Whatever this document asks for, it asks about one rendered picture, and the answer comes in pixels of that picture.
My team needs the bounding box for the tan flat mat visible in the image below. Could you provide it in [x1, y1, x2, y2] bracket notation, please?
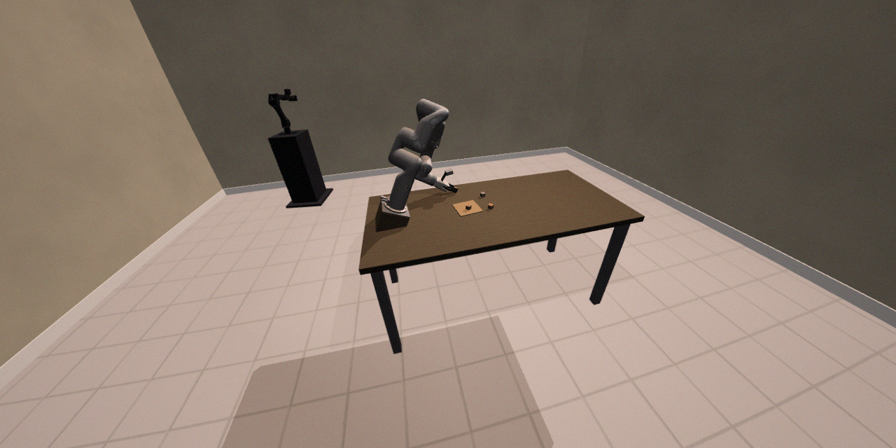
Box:
[453, 200, 483, 217]

